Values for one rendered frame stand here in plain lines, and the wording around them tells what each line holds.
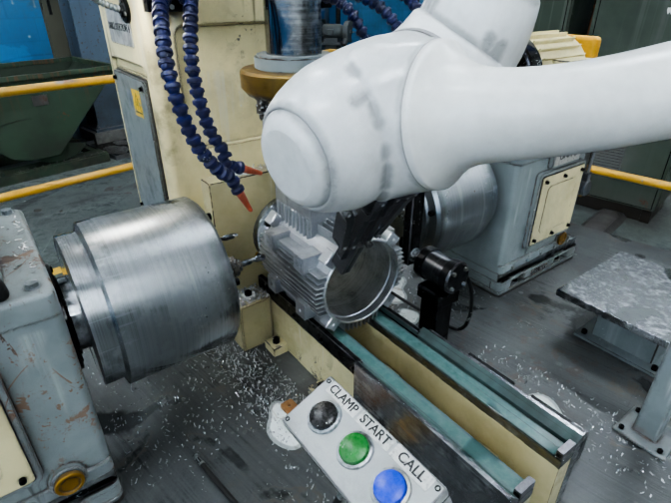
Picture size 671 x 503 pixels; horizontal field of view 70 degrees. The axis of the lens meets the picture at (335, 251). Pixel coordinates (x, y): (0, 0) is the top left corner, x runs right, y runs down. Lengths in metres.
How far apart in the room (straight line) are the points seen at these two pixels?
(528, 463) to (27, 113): 4.51
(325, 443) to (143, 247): 0.36
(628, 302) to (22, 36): 5.56
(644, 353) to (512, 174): 0.44
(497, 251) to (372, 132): 0.88
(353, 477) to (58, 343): 0.37
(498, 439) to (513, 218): 0.53
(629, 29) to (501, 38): 3.37
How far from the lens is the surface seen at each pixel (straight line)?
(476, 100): 0.31
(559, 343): 1.12
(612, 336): 1.14
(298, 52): 0.80
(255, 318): 0.98
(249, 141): 1.04
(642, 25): 3.79
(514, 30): 0.45
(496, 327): 1.11
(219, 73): 1.00
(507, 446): 0.78
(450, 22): 0.45
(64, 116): 4.88
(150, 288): 0.67
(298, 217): 0.83
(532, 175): 1.14
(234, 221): 0.93
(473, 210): 1.02
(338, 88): 0.31
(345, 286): 0.92
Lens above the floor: 1.45
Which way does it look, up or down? 29 degrees down
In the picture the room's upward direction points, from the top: straight up
